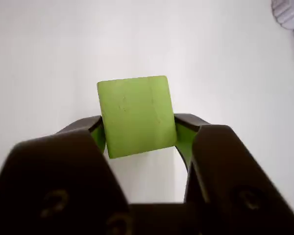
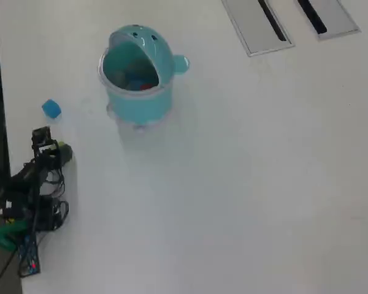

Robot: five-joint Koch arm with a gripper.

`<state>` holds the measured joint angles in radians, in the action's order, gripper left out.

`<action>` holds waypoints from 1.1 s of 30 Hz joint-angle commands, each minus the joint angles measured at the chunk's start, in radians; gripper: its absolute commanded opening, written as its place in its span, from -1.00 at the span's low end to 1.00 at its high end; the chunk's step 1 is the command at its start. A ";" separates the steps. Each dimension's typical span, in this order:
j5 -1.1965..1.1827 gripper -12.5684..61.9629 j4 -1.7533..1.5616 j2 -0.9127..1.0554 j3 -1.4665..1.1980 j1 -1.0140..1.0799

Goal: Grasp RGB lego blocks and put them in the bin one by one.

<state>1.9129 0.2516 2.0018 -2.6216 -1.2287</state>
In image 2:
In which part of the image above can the blue circuit board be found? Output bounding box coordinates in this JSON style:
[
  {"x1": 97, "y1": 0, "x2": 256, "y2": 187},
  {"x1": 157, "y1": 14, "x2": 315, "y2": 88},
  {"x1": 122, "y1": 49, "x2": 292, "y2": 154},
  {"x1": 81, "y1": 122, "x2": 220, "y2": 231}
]
[{"x1": 17, "y1": 231, "x2": 41, "y2": 278}]

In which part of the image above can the green cube block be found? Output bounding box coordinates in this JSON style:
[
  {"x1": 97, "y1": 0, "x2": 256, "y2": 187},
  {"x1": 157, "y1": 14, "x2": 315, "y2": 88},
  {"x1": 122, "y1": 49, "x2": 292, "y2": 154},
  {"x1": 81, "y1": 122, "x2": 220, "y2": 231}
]
[{"x1": 113, "y1": 70, "x2": 128, "y2": 88}]

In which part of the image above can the teal whale-shaped bin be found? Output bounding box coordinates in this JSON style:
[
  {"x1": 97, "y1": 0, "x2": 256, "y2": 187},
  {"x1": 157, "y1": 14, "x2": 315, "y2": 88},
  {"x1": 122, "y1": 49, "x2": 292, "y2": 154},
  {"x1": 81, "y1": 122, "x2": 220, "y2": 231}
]
[{"x1": 97, "y1": 24, "x2": 191, "y2": 131}]

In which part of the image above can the blue cube block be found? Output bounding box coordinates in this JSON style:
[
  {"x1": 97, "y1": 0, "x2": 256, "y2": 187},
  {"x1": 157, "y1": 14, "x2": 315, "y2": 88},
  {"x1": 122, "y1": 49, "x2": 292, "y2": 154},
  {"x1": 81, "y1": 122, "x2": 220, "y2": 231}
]
[
  {"x1": 41, "y1": 99, "x2": 63, "y2": 119},
  {"x1": 126, "y1": 77, "x2": 145, "y2": 91}
]

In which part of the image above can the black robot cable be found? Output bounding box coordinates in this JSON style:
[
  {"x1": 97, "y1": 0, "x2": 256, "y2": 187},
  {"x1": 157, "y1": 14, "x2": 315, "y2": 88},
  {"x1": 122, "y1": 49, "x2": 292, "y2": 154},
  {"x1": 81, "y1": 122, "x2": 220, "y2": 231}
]
[{"x1": 39, "y1": 170, "x2": 70, "y2": 231}]

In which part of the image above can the grey table cable hatch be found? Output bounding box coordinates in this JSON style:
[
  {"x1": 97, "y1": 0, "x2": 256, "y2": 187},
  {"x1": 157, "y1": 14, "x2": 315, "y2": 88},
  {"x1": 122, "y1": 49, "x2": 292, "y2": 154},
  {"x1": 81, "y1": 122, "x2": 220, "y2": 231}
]
[
  {"x1": 221, "y1": 0, "x2": 295, "y2": 58},
  {"x1": 294, "y1": 0, "x2": 361, "y2": 41}
]

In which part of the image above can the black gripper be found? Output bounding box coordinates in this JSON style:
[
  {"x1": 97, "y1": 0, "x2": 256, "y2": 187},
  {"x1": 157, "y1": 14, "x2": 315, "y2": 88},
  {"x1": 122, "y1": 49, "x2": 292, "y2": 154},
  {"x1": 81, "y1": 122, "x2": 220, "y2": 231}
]
[{"x1": 33, "y1": 139, "x2": 74, "y2": 169}]

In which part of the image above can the black wrist camera board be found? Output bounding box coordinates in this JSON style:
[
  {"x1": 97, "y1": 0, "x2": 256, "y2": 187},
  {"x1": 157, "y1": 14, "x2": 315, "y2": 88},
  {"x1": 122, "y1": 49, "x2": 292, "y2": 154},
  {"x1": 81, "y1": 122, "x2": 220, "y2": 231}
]
[{"x1": 31, "y1": 126, "x2": 53, "y2": 146}]

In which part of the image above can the green table clamp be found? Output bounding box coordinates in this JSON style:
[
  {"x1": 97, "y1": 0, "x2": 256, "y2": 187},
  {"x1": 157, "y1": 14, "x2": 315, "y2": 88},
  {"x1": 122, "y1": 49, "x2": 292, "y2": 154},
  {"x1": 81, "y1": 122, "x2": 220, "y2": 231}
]
[{"x1": 0, "y1": 220, "x2": 28, "y2": 252}]

